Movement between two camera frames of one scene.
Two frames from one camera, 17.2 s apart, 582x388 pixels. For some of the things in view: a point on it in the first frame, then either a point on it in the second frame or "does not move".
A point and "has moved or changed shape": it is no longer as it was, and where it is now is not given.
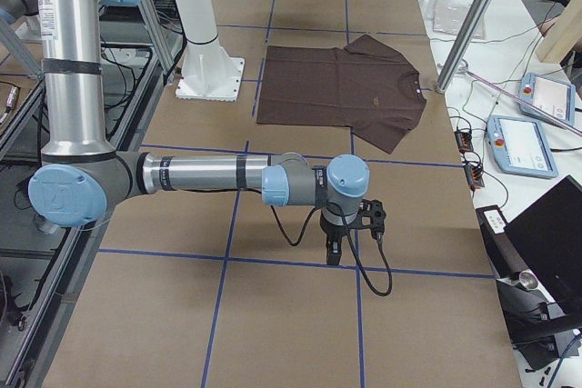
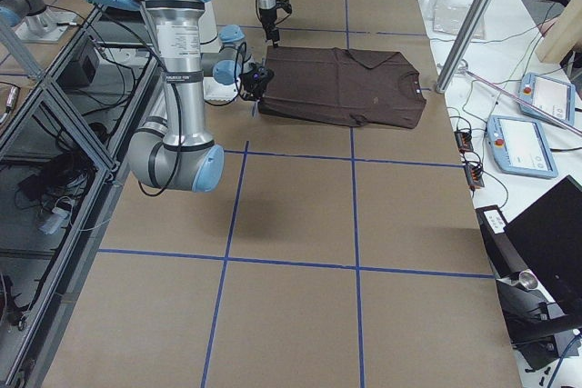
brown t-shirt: [365, 86] has moved or changed shape
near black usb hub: [475, 176] does not move
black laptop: [547, 236] does not move
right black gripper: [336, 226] → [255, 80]
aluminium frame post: [473, 24] does not move
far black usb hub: [465, 141] does not move
